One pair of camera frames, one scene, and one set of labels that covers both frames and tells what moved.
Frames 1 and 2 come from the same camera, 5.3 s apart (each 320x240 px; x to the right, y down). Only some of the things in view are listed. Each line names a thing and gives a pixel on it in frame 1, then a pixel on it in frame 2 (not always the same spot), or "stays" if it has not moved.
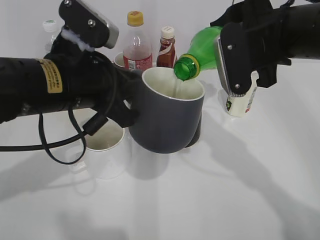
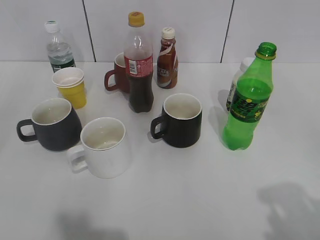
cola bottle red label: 137,51 stays
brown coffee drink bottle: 167,55 stays
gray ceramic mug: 169,108 → 54,125
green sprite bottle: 202,55 → 254,87
